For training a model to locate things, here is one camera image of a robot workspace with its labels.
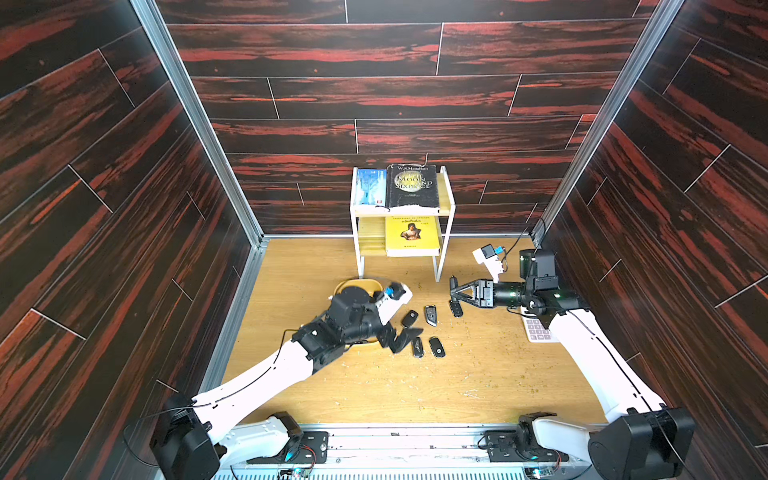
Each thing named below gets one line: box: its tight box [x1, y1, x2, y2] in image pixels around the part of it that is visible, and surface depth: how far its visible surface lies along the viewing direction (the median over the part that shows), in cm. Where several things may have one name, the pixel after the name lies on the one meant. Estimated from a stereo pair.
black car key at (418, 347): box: [412, 336, 424, 358], surface depth 92 cm
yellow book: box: [385, 216, 440, 257], surface depth 97 cm
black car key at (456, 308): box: [449, 300, 464, 318], surface depth 100 cm
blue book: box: [356, 168, 387, 207], surface depth 88 cm
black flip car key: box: [401, 309, 419, 328], surface depth 98 cm
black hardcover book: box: [385, 164, 440, 216], surface depth 87 cm
